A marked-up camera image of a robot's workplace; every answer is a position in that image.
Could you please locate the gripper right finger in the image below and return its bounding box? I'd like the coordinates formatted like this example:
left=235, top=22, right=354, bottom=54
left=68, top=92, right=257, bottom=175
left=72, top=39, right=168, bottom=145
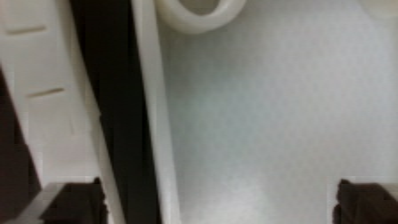
left=333, top=179, right=398, bottom=224

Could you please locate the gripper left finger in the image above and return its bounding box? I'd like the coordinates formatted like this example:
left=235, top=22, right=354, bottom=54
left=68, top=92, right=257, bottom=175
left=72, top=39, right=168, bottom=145
left=11, top=179, right=107, bottom=224

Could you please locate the white desk top tray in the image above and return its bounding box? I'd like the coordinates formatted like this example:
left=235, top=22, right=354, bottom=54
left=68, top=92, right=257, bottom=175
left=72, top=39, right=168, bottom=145
left=132, top=0, right=398, bottom=224

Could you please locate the white front fence bar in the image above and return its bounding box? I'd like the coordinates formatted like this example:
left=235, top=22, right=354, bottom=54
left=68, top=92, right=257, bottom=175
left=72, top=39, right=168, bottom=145
left=0, top=0, right=127, bottom=224

